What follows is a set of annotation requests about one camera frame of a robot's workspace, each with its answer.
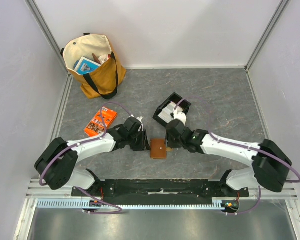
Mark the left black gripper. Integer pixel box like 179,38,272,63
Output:
127,128,151,152

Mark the brown leather card holder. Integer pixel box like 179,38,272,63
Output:
150,138,173,160

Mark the black card box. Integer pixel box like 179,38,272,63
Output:
153,92,192,128

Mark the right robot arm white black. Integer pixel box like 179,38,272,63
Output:
166,119,292,197

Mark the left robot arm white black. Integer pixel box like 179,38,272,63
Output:
34,115,150,197

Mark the white card stack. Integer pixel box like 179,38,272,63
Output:
158,102,183,124

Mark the orange booklet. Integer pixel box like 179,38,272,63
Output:
84,107,118,137

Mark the mustard canvas tote bag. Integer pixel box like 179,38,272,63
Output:
60,33,127,100

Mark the brown item in bag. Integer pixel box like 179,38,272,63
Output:
92,53,101,64

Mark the blue book in bag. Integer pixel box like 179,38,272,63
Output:
74,56,101,75

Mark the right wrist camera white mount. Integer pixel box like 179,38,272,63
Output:
172,109,187,125

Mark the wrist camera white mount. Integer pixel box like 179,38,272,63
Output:
130,114,144,132
172,109,187,125

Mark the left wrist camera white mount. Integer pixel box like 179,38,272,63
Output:
130,114,144,132

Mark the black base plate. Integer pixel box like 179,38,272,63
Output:
86,179,250,206

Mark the slotted cable duct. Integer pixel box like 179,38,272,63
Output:
36,198,227,210

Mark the aluminium frame rail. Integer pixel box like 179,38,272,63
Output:
26,179,298,200

